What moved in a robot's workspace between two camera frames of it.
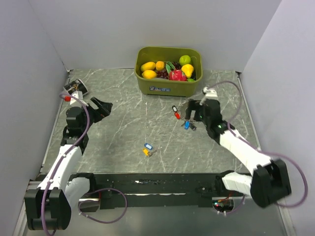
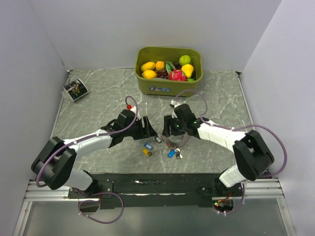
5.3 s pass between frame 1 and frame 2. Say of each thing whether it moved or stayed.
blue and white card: stayed
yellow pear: stayed
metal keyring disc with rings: moved
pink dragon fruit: stayed
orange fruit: stayed
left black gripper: moved
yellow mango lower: stayed
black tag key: moved
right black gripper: moved
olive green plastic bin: stayed
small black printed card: stayed
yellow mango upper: stayed
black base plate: stayed
